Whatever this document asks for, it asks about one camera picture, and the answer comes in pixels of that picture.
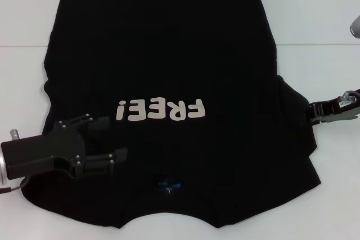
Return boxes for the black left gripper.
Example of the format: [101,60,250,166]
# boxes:
[1,112,129,180]

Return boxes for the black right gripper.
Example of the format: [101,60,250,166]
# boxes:
[304,88,360,125]

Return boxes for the black shirt with FREE print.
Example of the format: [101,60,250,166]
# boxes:
[21,0,322,229]

